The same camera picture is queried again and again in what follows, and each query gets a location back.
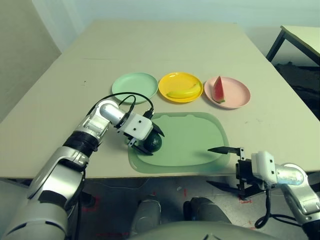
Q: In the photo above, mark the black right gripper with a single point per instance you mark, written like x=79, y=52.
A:
x=245, y=172

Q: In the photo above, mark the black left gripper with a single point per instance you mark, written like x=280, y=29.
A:
x=133, y=142

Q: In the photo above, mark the dark green avocado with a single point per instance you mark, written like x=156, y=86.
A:
x=154, y=143

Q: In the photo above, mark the yellow banana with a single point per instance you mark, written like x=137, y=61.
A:
x=185, y=93

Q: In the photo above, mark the red watermelon slice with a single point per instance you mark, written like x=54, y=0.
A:
x=218, y=90

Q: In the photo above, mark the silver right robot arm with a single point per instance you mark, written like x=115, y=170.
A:
x=297, y=190

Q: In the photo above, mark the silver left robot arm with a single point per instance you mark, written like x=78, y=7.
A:
x=57, y=175

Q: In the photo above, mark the green cutting board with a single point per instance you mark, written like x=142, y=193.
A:
x=187, y=145

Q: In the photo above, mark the grey right robot leg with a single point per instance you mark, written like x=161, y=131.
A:
x=207, y=210

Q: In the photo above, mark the light green plate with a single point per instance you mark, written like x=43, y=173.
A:
x=135, y=86

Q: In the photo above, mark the yellow plate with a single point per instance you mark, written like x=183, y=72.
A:
x=177, y=82

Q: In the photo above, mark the grey robot torso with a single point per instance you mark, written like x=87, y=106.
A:
x=200, y=232

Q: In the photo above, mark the pink plate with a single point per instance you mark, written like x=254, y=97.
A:
x=235, y=92

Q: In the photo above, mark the black table base foot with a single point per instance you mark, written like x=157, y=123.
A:
x=88, y=199

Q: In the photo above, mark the side table with black legs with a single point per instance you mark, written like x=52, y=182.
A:
x=300, y=37

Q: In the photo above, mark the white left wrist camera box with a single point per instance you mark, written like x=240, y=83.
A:
x=138, y=126

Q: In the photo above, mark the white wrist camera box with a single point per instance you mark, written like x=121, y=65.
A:
x=263, y=167
x=138, y=126

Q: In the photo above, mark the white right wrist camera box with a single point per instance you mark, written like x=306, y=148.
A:
x=263, y=167

